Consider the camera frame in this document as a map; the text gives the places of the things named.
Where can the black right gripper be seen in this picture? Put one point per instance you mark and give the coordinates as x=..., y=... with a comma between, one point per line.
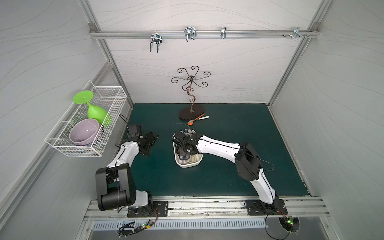
x=183, y=147

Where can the white storage box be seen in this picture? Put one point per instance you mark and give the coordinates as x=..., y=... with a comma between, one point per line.
x=186, y=161

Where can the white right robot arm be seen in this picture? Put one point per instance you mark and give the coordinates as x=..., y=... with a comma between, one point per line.
x=243, y=155

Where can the green table mat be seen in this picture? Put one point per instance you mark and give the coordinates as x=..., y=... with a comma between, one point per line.
x=159, y=174

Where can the green plastic goblet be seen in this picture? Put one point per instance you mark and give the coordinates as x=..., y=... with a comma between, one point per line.
x=94, y=112

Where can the orange spoon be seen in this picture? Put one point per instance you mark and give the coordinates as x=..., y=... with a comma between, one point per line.
x=192, y=121

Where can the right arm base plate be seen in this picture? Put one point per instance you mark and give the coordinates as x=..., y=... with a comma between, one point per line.
x=258, y=208

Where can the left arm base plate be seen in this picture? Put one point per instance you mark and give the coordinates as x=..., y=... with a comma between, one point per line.
x=155, y=209

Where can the lilac bowl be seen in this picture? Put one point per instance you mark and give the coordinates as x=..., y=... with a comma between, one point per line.
x=84, y=132

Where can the bronze jewelry tree stand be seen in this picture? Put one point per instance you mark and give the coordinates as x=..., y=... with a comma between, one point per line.
x=194, y=110

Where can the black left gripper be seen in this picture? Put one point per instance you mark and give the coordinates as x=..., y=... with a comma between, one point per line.
x=148, y=142

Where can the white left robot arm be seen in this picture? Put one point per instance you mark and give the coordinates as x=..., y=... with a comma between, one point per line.
x=115, y=183

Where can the aluminium front rail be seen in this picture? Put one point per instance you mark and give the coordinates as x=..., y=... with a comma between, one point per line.
x=212, y=207

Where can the metal double hook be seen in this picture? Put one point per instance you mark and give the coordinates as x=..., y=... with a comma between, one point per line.
x=156, y=40
x=190, y=33

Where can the metal corner hook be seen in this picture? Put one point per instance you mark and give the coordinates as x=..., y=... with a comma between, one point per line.
x=296, y=35

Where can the aluminium rail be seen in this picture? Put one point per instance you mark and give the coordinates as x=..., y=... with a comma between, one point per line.
x=201, y=34
x=212, y=207

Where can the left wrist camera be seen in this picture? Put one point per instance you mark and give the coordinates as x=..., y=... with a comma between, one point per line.
x=134, y=132

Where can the aluminium top rail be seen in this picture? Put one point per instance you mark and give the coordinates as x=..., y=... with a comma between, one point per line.
x=201, y=34

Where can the metal single hook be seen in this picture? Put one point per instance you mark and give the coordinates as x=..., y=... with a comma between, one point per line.
x=223, y=32

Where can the white wire basket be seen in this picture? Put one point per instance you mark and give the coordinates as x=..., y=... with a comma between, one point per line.
x=110, y=98

